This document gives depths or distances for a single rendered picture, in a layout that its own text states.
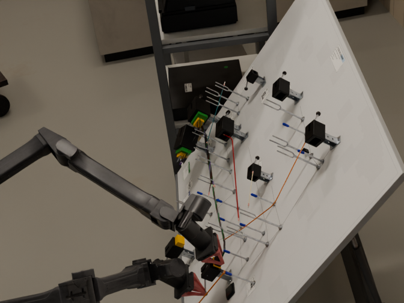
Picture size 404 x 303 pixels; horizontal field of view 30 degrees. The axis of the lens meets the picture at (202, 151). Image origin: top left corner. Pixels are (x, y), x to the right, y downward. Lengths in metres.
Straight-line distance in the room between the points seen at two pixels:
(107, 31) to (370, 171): 4.06
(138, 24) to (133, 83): 0.47
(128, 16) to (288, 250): 3.84
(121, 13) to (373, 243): 2.69
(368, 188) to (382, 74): 3.59
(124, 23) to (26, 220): 1.89
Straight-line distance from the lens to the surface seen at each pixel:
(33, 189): 4.79
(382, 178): 1.88
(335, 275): 2.81
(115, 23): 5.76
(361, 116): 2.08
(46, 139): 2.37
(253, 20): 3.03
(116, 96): 5.50
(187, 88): 3.28
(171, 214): 2.21
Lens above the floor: 2.82
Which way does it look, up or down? 36 degrees down
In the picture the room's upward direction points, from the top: 8 degrees counter-clockwise
